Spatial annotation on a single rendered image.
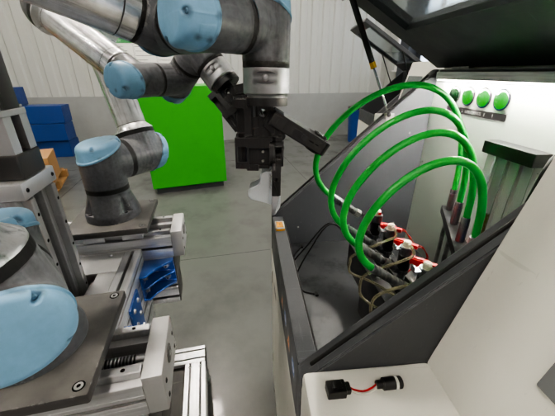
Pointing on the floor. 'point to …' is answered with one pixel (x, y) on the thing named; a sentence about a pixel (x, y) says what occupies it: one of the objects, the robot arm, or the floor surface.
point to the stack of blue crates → (50, 125)
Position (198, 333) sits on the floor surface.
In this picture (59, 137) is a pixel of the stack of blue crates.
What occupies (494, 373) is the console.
